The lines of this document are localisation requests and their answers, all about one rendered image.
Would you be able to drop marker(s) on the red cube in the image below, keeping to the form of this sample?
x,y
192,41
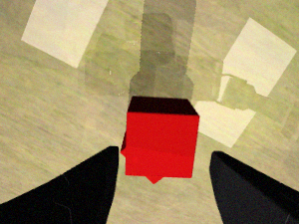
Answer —
x,y
152,179
161,136

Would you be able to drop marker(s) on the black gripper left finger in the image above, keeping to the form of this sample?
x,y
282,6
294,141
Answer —
x,y
82,195

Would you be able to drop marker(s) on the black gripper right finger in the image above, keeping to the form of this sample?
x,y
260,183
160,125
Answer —
x,y
246,196

